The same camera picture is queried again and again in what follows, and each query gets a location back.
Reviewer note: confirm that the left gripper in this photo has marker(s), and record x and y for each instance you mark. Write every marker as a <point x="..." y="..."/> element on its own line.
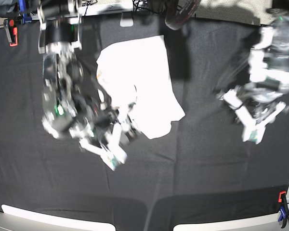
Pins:
<point x="253" y="108"/>

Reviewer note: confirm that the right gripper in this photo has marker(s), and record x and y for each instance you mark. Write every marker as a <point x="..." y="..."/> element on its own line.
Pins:
<point x="109" y="140"/>

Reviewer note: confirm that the white printed t-shirt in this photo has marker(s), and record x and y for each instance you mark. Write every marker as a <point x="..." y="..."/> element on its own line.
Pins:
<point x="136" y="72"/>

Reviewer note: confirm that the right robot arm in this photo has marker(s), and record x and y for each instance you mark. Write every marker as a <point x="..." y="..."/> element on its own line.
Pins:
<point x="94" y="122"/>

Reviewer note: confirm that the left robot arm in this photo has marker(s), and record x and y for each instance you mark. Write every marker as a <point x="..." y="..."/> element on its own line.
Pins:
<point x="259" y="78"/>

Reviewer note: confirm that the black table cloth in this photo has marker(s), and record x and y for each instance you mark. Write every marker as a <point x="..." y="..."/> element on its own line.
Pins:
<point x="200" y="172"/>

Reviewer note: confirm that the red blue clamp bottom right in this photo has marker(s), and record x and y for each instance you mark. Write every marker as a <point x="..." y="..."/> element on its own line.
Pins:
<point x="283" y="209"/>

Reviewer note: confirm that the red clamp top left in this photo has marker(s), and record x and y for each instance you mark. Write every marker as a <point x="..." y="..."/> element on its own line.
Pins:
<point x="11" y="32"/>

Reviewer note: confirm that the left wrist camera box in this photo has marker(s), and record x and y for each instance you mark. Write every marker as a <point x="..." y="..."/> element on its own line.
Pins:
<point x="253" y="134"/>

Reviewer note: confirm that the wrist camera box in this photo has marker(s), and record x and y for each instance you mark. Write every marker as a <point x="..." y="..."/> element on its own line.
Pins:
<point x="253" y="134"/>
<point x="115" y="159"/>

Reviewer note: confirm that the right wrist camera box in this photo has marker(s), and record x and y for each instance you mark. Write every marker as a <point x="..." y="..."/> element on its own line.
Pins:
<point x="115" y="159"/>

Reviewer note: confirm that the grey camera mount base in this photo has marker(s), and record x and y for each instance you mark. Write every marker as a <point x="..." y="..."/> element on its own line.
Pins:
<point x="126" y="19"/>

